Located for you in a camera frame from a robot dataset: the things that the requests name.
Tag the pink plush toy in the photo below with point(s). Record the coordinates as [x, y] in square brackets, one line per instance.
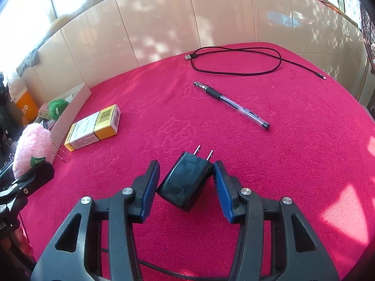
[34, 147]

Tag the grey rag on sill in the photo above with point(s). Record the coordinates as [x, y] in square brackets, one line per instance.
[29, 61]

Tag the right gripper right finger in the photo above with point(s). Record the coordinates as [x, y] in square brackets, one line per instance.
[297, 253]

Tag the clear black gel pen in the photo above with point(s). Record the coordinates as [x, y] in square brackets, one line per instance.
[244, 111]

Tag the yellow white glucophage box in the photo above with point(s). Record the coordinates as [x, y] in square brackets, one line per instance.
[93, 128]

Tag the red green plush strawberry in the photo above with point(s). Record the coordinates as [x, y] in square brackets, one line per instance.
[56, 108]

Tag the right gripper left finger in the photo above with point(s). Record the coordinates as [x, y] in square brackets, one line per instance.
[75, 250]

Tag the white cardboard tray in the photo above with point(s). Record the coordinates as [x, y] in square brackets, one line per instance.
[78, 96]

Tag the orange drink cup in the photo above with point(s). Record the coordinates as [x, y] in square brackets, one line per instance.
[25, 102]

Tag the black power adapter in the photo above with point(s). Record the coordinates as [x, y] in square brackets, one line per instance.
[185, 180]

